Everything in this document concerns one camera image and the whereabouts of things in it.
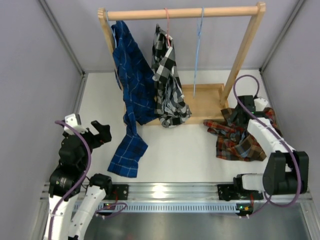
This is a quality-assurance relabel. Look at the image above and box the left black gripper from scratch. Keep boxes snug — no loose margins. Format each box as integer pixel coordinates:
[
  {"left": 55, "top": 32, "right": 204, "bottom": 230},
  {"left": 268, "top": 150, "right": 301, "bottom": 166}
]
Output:
[{"left": 72, "top": 120, "right": 112, "bottom": 170}]

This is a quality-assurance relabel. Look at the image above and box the red brown plaid shirt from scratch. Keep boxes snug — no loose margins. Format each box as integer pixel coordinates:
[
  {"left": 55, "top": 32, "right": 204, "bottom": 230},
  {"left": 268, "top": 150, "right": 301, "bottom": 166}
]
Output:
[{"left": 203, "top": 108, "right": 267, "bottom": 162}]

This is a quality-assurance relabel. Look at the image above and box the light blue hanger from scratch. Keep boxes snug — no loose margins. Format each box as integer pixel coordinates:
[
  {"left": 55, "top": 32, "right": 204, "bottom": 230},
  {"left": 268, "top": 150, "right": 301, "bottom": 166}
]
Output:
[
  {"left": 193, "top": 7, "right": 205, "bottom": 98},
  {"left": 106, "top": 10, "right": 117, "bottom": 49}
]

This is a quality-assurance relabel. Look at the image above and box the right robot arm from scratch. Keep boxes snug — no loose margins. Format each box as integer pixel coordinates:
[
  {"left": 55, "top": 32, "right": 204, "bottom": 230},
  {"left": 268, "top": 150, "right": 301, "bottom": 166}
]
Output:
[{"left": 231, "top": 95, "right": 309, "bottom": 199}]

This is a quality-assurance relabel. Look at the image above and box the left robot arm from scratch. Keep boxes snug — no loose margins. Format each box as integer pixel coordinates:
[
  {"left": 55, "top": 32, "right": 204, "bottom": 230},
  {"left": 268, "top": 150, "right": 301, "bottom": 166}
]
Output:
[{"left": 43, "top": 114, "right": 113, "bottom": 240}]

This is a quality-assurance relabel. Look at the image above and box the black white checked shirt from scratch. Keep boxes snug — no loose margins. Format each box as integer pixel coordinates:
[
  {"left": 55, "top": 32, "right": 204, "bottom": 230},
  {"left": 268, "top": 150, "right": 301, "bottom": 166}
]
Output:
[{"left": 151, "top": 24, "right": 192, "bottom": 128}]

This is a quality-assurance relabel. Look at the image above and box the blue plaid shirt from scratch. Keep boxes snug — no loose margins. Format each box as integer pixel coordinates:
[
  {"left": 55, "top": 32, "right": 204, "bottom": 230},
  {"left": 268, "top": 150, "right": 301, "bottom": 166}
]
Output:
[{"left": 107, "top": 20, "right": 157, "bottom": 178}]

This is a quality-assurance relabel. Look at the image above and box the wooden clothes rack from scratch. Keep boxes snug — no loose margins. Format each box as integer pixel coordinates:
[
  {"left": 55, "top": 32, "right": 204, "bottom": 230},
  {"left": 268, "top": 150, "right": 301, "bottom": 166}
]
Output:
[{"left": 97, "top": 2, "right": 266, "bottom": 124}]

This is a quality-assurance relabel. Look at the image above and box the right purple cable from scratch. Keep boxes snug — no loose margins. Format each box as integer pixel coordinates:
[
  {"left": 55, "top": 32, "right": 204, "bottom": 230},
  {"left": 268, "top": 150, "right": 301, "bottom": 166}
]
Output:
[{"left": 233, "top": 74, "right": 301, "bottom": 207}]

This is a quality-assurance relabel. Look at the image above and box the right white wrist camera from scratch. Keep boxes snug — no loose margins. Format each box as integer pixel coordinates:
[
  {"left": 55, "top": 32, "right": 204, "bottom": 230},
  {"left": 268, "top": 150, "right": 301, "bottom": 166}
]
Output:
[{"left": 253, "top": 97, "right": 269, "bottom": 112}]

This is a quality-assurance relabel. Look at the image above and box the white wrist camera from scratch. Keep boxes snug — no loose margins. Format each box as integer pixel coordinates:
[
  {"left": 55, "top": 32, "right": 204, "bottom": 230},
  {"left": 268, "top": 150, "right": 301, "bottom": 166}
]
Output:
[
  {"left": 64, "top": 113, "right": 89, "bottom": 134},
  {"left": 253, "top": 97, "right": 269, "bottom": 112}
]

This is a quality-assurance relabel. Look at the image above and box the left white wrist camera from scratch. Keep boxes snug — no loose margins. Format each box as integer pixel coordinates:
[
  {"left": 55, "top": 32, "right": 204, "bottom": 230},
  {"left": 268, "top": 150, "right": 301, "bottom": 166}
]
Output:
[{"left": 64, "top": 113, "right": 89, "bottom": 134}]

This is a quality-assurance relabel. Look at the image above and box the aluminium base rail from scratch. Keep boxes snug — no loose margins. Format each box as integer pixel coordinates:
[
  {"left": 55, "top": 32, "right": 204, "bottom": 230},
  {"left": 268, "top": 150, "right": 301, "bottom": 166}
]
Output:
[{"left": 39, "top": 182, "right": 313, "bottom": 201}]

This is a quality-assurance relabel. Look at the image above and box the white slotted cable duct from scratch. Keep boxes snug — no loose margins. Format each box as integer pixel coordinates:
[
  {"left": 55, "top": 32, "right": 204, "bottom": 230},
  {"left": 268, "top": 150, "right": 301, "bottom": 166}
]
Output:
[{"left": 96, "top": 202, "right": 241, "bottom": 214}]

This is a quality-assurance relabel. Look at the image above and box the pink wire hanger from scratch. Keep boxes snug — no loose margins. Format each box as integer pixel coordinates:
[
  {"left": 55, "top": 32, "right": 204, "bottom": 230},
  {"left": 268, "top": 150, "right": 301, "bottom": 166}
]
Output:
[{"left": 164, "top": 7, "right": 172, "bottom": 48}]

